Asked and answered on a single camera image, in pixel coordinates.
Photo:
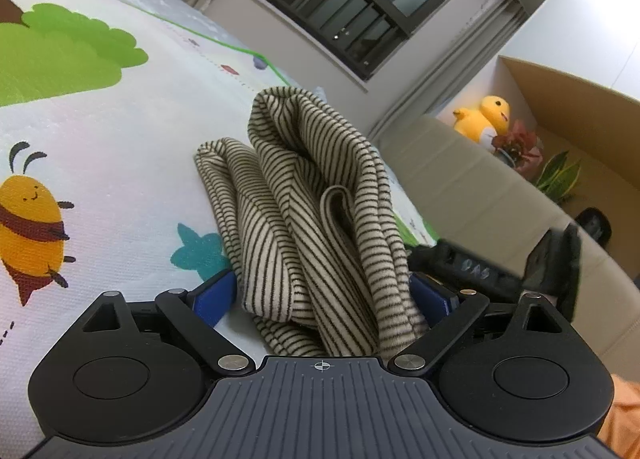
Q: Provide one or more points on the colourful cartoon animal play mat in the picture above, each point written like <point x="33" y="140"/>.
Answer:
<point x="103" y="109"/>

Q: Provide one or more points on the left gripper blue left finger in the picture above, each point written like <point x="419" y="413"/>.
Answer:
<point x="194" y="315"/>

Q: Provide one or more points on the beige striped knit sweater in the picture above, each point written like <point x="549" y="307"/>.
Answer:
<point x="305" y="210"/>

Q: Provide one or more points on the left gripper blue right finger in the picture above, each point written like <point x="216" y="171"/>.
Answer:
<point x="450" y="315"/>

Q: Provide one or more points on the brown cardboard box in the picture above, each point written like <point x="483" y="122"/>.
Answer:
<point x="596" y="125"/>

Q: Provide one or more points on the yellow duck plush toy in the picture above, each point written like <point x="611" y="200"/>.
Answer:
<point x="484" y="123"/>

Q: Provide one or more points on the green leafed plant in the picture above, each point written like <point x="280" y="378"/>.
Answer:
<point x="559" y="177"/>

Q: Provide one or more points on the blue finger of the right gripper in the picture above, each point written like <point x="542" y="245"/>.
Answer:
<point x="460" y="268"/>

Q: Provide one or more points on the red leafed potted plant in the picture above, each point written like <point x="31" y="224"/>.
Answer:
<point x="521" y="149"/>

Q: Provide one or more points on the beige padded headboard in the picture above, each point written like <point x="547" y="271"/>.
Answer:
<point x="471" y="198"/>

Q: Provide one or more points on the black round object on shelf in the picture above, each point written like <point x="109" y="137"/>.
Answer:
<point x="596" y="225"/>

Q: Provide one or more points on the orange sleeved forearm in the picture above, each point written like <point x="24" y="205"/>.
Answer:
<point x="621" y="428"/>

